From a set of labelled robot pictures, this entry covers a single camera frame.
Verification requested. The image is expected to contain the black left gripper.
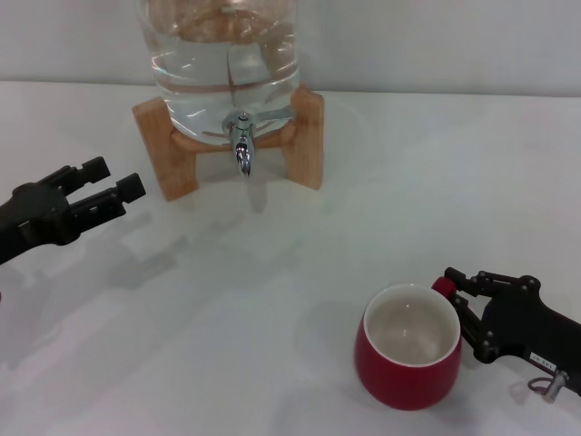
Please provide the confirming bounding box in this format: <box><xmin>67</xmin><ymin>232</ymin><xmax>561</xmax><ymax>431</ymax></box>
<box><xmin>0</xmin><ymin>156</ymin><xmax>147</xmax><ymax>267</ymax></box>

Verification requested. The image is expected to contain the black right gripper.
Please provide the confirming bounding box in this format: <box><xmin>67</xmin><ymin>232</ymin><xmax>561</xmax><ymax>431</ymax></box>
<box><xmin>443</xmin><ymin>266</ymin><xmax>581</xmax><ymax>391</ymax></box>

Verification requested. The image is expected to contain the red ceramic cup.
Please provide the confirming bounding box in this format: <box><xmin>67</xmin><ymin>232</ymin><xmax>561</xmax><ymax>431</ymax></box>
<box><xmin>353</xmin><ymin>276</ymin><xmax>464</xmax><ymax>411</ymax></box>

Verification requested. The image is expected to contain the chrome faucet with lever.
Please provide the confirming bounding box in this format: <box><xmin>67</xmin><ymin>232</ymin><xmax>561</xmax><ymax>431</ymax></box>
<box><xmin>221</xmin><ymin>107</ymin><xmax>295</xmax><ymax>179</ymax></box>

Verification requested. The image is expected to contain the wooden jar stand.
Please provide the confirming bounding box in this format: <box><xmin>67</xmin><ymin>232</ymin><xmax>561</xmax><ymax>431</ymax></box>
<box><xmin>132</xmin><ymin>87</ymin><xmax>327</xmax><ymax>203</ymax></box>

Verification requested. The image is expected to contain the clear glass water jar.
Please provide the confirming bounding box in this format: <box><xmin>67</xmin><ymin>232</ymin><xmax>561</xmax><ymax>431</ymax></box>
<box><xmin>145</xmin><ymin>0</ymin><xmax>301</xmax><ymax>143</ymax></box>

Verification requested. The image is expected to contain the right gripper cable with plug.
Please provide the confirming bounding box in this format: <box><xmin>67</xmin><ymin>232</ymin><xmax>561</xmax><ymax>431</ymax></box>
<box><xmin>526</xmin><ymin>370</ymin><xmax>571</xmax><ymax>403</ymax></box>

